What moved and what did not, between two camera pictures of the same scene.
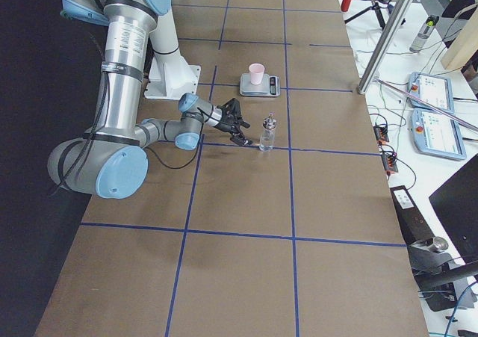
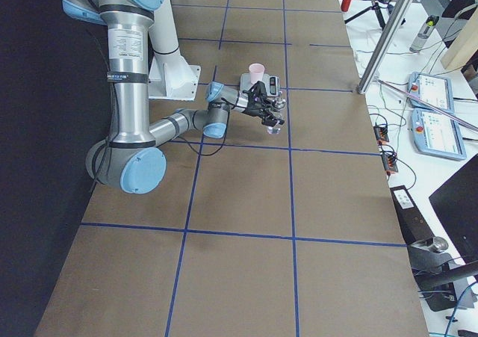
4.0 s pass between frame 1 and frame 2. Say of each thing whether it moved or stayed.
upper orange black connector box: stayed
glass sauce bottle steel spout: moved
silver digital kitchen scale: stayed
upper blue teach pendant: stayed
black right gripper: moved
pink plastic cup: stayed
